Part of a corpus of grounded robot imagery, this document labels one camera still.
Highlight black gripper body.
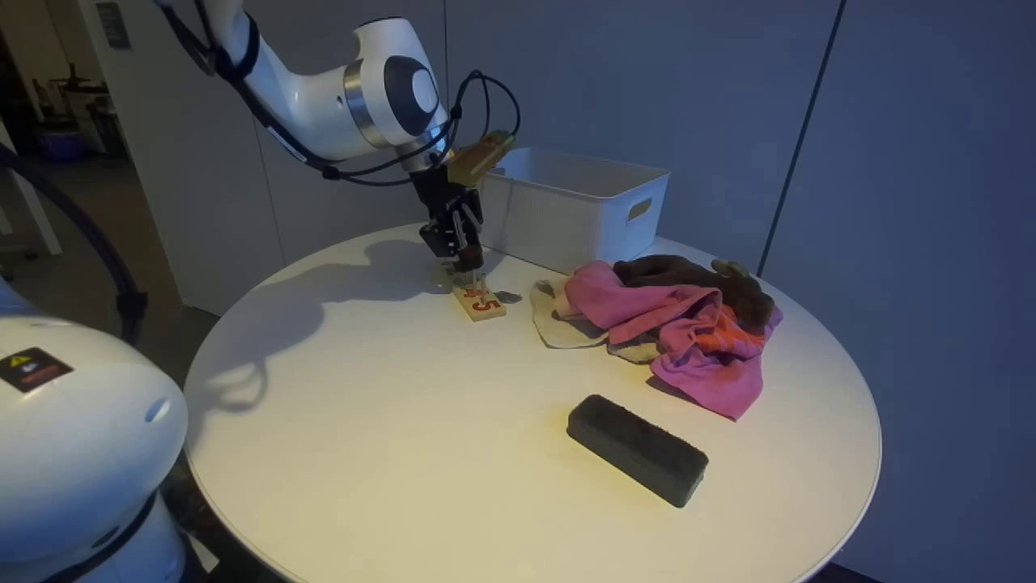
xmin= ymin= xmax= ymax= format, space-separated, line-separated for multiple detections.
xmin=412 ymin=165 xmax=489 ymax=251

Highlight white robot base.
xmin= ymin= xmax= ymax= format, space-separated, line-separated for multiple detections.
xmin=0 ymin=310 xmax=192 ymax=583

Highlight wooden numbered peg board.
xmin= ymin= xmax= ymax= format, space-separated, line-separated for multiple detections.
xmin=450 ymin=275 xmax=508 ymax=324

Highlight white plastic bin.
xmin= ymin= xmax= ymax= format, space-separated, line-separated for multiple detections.
xmin=480 ymin=144 xmax=673 ymax=275

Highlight beige cloth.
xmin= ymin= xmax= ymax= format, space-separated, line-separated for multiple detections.
xmin=527 ymin=272 xmax=659 ymax=365

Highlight white cabinet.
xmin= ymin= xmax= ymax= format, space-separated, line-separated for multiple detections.
xmin=83 ymin=0 xmax=433 ymax=316

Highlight pink cloth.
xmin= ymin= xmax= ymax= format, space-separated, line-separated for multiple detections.
xmin=553 ymin=259 xmax=773 ymax=424

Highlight brown cloth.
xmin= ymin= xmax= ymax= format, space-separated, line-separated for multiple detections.
xmin=613 ymin=251 xmax=782 ymax=332

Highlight black rectangular block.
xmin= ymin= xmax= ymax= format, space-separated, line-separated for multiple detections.
xmin=562 ymin=392 xmax=713 ymax=510

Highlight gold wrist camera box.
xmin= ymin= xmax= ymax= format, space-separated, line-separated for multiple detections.
xmin=447 ymin=127 xmax=521 ymax=192

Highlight thin black arm cables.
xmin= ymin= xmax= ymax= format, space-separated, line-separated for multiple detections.
xmin=154 ymin=0 xmax=523 ymax=186

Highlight thick black cable hose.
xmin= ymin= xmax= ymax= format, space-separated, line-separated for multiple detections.
xmin=0 ymin=143 xmax=153 ymax=349

